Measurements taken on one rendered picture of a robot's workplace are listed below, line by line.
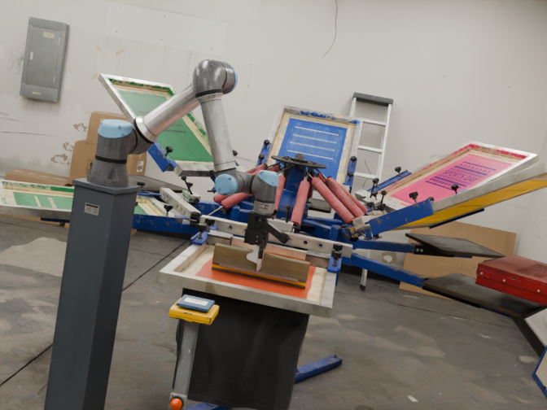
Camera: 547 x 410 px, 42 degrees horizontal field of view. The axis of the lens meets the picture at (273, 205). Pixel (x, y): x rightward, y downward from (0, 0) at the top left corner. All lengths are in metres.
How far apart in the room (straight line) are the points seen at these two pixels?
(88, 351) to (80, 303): 0.18
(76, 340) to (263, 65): 4.70
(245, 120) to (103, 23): 1.70
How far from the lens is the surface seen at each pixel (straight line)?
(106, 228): 2.65
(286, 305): 2.37
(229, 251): 2.65
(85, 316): 2.76
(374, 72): 7.00
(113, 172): 2.66
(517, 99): 7.15
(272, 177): 2.57
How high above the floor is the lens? 1.64
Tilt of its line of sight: 9 degrees down
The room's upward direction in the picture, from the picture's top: 10 degrees clockwise
